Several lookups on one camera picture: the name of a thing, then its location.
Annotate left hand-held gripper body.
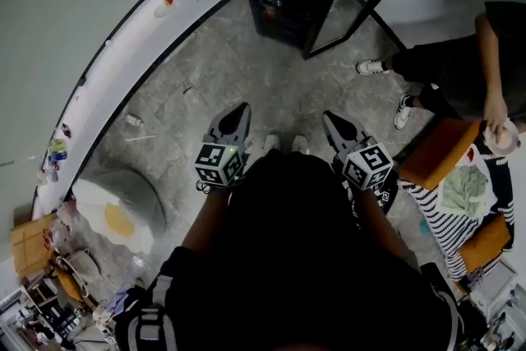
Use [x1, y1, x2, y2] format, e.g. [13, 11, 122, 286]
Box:
[194, 122, 252, 188]

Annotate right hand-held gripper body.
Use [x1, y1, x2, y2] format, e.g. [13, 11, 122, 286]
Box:
[330, 131, 395, 192]

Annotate person's right forearm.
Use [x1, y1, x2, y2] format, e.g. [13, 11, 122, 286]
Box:
[352, 187, 413, 260]

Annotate person's left forearm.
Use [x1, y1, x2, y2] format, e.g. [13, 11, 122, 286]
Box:
[180, 185, 232, 256]

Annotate dark jar inside fridge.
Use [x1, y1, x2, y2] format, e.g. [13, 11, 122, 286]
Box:
[259, 0, 284, 22]

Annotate person's right white shoe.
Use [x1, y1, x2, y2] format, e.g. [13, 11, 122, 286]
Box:
[290, 135, 310, 155]

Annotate person's white shoe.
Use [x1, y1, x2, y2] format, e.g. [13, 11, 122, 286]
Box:
[262, 134, 283, 154]
[356, 59, 392, 76]
[290, 135, 310, 155]
[394, 93, 414, 131]

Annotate person's left white shoe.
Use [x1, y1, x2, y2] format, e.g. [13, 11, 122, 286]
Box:
[262, 134, 283, 154]

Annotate orange sofa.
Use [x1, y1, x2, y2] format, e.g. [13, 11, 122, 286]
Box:
[397, 118, 517, 295]

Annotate black and white striped cloth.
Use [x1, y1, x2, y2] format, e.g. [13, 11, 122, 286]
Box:
[400, 135, 517, 281]

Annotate pale green cloth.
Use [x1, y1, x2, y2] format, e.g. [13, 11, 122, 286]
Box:
[436, 164, 501, 217]

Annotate person's black clothing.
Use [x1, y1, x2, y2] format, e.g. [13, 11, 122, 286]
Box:
[114, 150, 468, 351]

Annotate fried egg shaped cushion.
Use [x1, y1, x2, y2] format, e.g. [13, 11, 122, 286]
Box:
[72, 178, 155, 256]

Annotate clear plastic bottle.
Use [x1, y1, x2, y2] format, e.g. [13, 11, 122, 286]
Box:
[128, 254, 148, 273]

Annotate white bowl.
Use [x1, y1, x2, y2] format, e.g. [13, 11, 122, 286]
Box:
[483, 118, 523, 157]

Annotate white storage box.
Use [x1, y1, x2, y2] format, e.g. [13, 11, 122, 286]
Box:
[469, 258, 526, 342]

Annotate brown cardboard box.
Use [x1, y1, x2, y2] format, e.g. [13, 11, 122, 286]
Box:
[10, 212, 59, 279]

